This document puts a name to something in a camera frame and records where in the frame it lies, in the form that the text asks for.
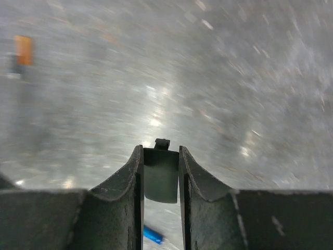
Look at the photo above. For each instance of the orange battery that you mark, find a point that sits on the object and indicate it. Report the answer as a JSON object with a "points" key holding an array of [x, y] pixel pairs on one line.
{"points": [[24, 50]]}

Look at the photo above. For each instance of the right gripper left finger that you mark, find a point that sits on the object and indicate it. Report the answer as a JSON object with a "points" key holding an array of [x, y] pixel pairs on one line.
{"points": [[109, 216]]}

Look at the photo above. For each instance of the blue battery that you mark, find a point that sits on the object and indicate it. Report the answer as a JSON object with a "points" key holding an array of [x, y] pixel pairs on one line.
{"points": [[152, 235]]}

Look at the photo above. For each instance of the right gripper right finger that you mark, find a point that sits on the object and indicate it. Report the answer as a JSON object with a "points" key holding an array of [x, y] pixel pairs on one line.
{"points": [[216, 216]]}

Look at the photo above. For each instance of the black silver battery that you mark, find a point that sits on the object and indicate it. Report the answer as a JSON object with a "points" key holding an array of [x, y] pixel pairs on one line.
{"points": [[15, 70]]}

